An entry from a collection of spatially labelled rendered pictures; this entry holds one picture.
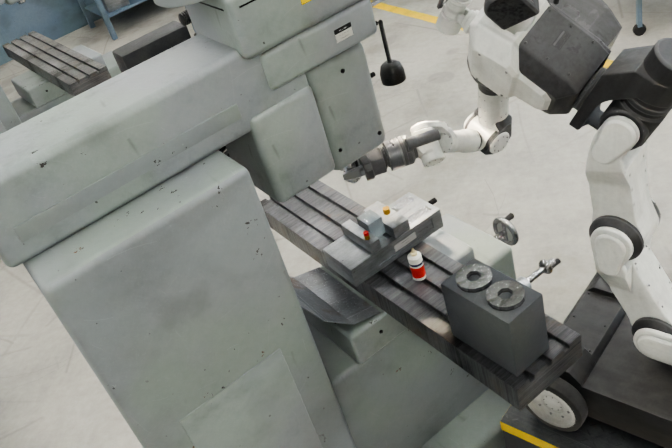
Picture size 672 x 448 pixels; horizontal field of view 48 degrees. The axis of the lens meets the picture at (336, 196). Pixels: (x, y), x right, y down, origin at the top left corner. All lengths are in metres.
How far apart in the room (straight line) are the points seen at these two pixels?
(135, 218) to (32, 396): 2.38
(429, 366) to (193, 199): 1.16
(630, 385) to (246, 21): 1.46
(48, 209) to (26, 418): 2.30
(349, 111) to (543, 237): 1.91
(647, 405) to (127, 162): 1.53
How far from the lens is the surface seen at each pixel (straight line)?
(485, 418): 2.75
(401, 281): 2.19
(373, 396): 2.39
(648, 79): 1.79
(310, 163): 1.90
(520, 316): 1.78
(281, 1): 1.73
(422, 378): 2.51
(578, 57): 1.84
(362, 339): 2.21
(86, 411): 3.69
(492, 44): 1.82
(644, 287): 2.19
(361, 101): 1.96
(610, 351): 2.42
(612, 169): 1.93
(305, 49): 1.80
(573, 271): 3.50
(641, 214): 2.07
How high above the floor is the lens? 2.39
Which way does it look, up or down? 34 degrees down
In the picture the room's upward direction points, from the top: 17 degrees counter-clockwise
